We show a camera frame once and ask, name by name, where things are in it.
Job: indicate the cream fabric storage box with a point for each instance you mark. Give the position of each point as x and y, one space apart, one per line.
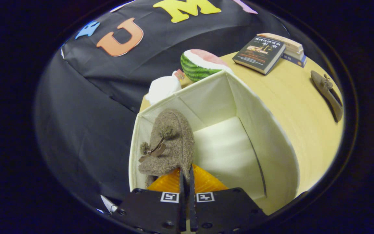
219 152

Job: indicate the brown fuzzy shoe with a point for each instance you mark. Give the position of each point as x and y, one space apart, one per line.
328 94
174 143

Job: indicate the blue book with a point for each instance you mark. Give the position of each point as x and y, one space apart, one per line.
295 61

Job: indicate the black paperback book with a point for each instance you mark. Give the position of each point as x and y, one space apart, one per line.
258 53

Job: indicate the white tube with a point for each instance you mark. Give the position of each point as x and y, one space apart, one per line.
109 204

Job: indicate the black backdrop cloth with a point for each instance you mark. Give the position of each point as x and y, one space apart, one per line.
86 113

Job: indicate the white plush toy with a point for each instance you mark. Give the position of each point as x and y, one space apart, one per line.
162 88

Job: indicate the watermelon slice plush toy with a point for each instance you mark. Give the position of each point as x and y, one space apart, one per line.
196 70

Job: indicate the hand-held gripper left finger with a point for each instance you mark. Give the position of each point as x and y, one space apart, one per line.
182 208

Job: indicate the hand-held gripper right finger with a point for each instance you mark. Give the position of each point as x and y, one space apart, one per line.
192 211

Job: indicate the cream book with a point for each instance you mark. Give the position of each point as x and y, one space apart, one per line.
295 54

